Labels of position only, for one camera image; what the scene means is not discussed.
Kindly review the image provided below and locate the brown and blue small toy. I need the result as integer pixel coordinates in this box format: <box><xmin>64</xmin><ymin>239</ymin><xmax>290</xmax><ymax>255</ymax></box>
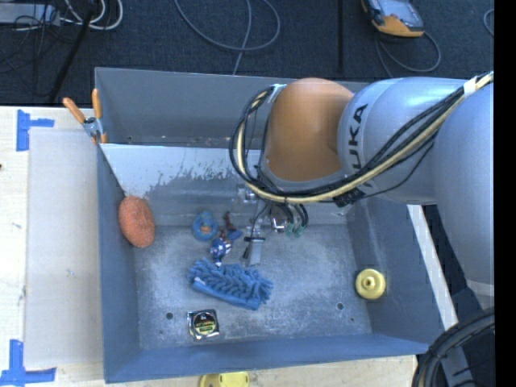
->
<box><xmin>221</xmin><ymin>210</ymin><xmax>244</xmax><ymax>242</ymax></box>

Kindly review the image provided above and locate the blue microfibre cloth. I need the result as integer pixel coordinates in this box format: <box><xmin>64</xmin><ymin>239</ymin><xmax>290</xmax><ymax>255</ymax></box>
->
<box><xmin>186</xmin><ymin>256</ymin><xmax>274</xmax><ymax>311</ymax></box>

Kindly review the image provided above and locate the chrome tape measure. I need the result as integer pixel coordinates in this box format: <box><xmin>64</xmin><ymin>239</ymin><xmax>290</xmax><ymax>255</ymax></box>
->
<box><xmin>185</xmin><ymin>308</ymin><xmax>222</xmax><ymax>342</ymax></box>

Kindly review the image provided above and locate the blue-green toy ring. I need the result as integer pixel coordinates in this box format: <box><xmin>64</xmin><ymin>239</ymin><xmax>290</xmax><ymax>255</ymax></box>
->
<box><xmin>190</xmin><ymin>210</ymin><xmax>219</xmax><ymax>242</ymax></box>

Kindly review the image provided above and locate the grey metal bin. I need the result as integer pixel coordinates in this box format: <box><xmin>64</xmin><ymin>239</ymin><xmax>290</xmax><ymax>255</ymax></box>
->
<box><xmin>93</xmin><ymin>66</ymin><xmax>460</xmax><ymax>385</ymax></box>

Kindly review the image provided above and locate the orange round scrubber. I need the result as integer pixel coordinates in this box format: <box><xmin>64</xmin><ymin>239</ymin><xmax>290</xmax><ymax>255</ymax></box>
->
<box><xmin>117</xmin><ymin>195</ymin><xmax>156</xmax><ymax>249</ymax></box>

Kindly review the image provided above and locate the yellow round disc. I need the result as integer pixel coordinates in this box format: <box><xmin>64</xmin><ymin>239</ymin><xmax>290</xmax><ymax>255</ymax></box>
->
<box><xmin>354</xmin><ymin>268</ymin><xmax>387</xmax><ymax>301</ymax></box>
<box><xmin>198</xmin><ymin>371</ymin><xmax>251</xmax><ymax>387</ymax></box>

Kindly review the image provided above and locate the blue white toy figure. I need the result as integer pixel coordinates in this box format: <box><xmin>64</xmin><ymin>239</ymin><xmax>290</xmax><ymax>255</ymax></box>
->
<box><xmin>208</xmin><ymin>237</ymin><xmax>233</xmax><ymax>267</ymax></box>

